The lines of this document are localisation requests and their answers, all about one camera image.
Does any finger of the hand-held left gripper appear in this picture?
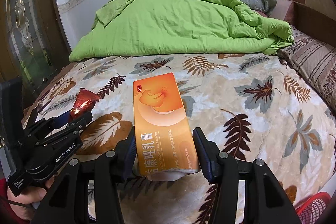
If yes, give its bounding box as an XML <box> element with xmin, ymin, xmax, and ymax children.
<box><xmin>25</xmin><ymin>111</ymin><xmax>76</xmax><ymax>135</ymax></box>
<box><xmin>51</xmin><ymin>112</ymin><xmax>94</xmax><ymax>139</ymax></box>

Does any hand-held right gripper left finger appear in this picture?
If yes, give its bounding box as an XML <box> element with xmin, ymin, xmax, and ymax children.
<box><xmin>31</xmin><ymin>126</ymin><xmax>137</xmax><ymax>224</ymax></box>

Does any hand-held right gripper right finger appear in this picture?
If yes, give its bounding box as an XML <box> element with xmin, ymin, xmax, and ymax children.
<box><xmin>192</xmin><ymin>127</ymin><xmax>301</xmax><ymax>224</ymax></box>

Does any shiny red-brown snack wrapper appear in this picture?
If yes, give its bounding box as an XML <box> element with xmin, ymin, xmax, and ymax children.
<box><xmin>69</xmin><ymin>88</ymin><xmax>101</xmax><ymax>121</ymax></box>

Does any orange ointment box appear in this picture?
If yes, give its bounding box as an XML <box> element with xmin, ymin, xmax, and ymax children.
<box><xmin>133</xmin><ymin>72</ymin><xmax>201</xmax><ymax>182</ymax></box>

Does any red mesh basket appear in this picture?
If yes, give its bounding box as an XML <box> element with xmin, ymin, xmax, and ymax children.
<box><xmin>295</xmin><ymin>192</ymin><xmax>332</xmax><ymax>219</ymax></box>

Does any person's left forearm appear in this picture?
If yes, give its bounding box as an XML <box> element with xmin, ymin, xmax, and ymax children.
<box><xmin>0</xmin><ymin>178</ymin><xmax>16</xmax><ymax>224</ymax></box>

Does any person's left hand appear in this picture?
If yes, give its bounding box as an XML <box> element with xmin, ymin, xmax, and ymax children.
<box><xmin>7</xmin><ymin>177</ymin><xmax>55</xmax><ymax>222</ymax></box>

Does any leaf print blanket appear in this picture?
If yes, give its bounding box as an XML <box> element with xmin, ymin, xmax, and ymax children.
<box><xmin>22</xmin><ymin>53</ymin><xmax>336</xmax><ymax>224</ymax></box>

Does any wooden door with glass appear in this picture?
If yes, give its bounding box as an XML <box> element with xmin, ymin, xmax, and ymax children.
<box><xmin>0</xmin><ymin>0</ymin><xmax>71</xmax><ymax>114</ymax></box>

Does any green quilt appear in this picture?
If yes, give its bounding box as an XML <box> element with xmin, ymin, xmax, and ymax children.
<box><xmin>69</xmin><ymin>0</ymin><xmax>294</xmax><ymax>62</ymax></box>

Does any striped brown pillow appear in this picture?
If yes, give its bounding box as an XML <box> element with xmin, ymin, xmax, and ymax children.
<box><xmin>277</xmin><ymin>26</ymin><xmax>336</xmax><ymax>109</ymax></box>

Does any brown bed headboard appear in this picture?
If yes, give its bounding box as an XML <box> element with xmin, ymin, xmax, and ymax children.
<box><xmin>262</xmin><ymin>0</ymin><xmax>336</xmax><ymax>33</ymax></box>

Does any thin dark cable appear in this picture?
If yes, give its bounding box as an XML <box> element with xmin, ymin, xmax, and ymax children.
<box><xmin>8</xmin><ymin>198</ymin><xmax>37</xmax><ymax>212</ymax></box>

